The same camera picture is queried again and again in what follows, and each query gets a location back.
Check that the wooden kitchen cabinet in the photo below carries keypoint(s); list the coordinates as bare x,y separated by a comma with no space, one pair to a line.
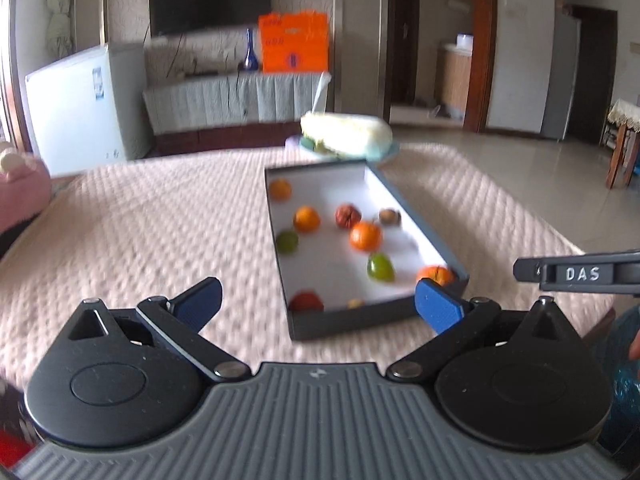
453,73

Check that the pink quilted bedspread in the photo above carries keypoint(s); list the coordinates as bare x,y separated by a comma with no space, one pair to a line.
129,231

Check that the white chest freezer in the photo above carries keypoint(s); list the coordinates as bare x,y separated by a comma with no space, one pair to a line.
87,110

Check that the cloth covered tv cabinet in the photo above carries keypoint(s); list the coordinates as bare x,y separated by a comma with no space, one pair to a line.
242,110

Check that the green fruit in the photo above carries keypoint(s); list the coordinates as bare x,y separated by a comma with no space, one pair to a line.
380,268

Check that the orange tangerine with stem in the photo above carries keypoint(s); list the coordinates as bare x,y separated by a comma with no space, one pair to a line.
441,275

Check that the orange gift bag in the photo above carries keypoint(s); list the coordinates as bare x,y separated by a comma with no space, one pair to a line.
294,42

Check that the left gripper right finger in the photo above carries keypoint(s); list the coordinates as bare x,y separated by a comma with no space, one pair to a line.
457,324

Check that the knotted curtain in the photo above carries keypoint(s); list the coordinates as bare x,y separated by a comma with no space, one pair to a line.
59,40

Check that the large orange tangerine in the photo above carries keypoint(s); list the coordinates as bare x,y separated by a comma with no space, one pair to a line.
366,236

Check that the blue glass bottle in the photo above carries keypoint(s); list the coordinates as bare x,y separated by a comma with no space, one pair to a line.
250,61

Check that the red apple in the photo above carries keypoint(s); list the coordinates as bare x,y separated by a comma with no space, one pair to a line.
346,216

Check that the dark red fruit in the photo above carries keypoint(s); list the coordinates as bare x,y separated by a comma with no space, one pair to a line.
306,300

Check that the napa cabbage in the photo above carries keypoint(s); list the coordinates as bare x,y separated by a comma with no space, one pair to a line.
348,133

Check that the grey white cardboard box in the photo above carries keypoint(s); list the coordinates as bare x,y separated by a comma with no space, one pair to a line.
350,249

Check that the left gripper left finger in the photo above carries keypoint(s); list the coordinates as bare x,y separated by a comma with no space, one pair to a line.
178,322

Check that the brown round longan fruit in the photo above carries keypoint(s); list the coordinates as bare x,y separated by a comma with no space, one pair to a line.
355,303

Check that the wooden side table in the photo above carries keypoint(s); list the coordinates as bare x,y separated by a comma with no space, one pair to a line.
625,116

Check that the green tangerine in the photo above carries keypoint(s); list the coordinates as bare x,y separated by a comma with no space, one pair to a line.
287,242

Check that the pink plush toy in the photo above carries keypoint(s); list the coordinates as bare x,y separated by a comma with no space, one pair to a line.
26,186

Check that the small brown pear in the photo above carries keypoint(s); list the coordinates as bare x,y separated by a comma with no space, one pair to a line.
389,217

